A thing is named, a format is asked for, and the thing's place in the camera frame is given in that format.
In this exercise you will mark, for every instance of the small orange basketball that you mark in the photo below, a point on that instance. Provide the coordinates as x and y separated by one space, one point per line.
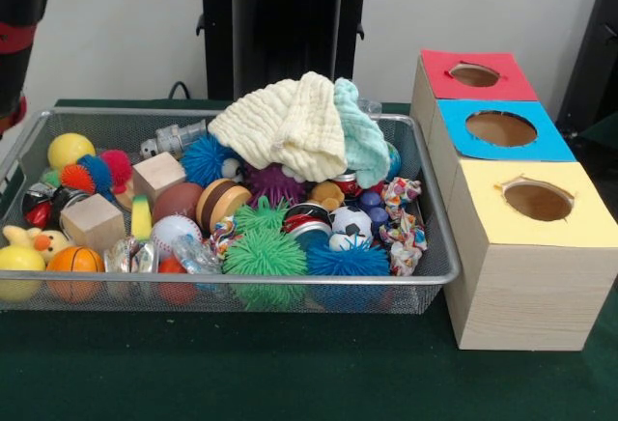
75 261

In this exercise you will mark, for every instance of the yellow foam ball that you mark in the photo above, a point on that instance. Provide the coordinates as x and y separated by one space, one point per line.
19 264

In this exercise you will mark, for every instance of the multicoloured spiky caterpillar toy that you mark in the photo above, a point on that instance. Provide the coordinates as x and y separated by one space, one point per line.
116 162

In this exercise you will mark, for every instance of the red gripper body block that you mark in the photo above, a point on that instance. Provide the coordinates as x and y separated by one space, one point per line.
10 119

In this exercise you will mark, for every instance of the large green spiky ball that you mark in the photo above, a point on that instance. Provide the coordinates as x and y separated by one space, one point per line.
264 257

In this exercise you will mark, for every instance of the blue spiky ball with eyes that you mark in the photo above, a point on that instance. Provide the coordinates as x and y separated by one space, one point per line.
347 261

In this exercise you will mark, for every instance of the small soccer ball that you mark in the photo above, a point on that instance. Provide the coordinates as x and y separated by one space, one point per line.
350 223

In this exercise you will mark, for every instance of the cream white waffle cloth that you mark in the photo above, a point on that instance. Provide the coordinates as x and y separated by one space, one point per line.
289 136

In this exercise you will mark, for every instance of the yellow duck plush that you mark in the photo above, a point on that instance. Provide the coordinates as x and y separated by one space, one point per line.
46 242

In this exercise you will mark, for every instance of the plain wooden cube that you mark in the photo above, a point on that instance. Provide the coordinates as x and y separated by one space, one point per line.
159 175

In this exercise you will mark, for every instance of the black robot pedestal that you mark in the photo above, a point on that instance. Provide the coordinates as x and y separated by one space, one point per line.
289 30

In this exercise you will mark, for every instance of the black upright panel stand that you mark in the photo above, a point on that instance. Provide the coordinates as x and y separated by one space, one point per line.
594 54

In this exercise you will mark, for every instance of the dark green side tablecloth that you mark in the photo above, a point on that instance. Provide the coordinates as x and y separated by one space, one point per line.
603 150

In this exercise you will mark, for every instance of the toy hamburger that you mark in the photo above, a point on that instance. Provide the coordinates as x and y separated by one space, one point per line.
222 201

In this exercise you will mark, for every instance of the light blue cloth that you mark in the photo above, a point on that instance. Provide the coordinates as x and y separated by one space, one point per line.
362 141

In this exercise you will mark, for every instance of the wooden box with three holes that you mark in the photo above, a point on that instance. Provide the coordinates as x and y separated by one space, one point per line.
521 295

